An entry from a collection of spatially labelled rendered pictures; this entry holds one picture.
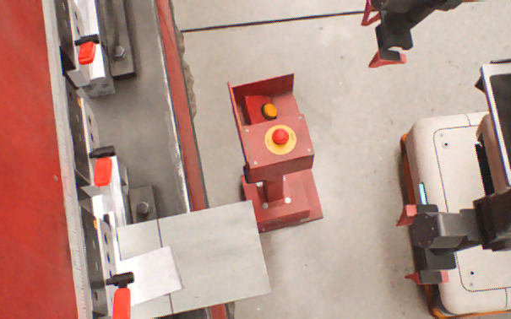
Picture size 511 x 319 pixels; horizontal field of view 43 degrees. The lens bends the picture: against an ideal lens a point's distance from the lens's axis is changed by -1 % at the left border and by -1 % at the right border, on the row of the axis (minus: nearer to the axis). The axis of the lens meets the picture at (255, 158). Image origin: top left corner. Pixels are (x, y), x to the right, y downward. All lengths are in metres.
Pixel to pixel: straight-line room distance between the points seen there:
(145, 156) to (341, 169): 1.04
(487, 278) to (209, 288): 1.04
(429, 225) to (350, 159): 1.30
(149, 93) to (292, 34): 1.12
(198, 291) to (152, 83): 0.51
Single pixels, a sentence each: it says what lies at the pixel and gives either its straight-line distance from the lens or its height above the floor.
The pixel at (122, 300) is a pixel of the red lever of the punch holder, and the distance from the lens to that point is 0.94.
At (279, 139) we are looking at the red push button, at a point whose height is 0.81.
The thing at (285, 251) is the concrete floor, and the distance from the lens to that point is 2.24.
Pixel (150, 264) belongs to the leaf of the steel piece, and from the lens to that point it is 1.24.
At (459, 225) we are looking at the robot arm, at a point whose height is 1.21.
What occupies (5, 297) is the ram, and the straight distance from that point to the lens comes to 0.63.
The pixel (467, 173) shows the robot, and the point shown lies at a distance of 2.09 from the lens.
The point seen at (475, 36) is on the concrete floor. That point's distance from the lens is 2.61.
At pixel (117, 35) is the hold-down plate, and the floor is 0.91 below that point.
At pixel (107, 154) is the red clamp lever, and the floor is 1.27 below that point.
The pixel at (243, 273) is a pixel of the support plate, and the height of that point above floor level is 1.00.
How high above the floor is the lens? 2.21
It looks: 72 degrees down
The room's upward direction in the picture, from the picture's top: 7 degrees counter-clockwise
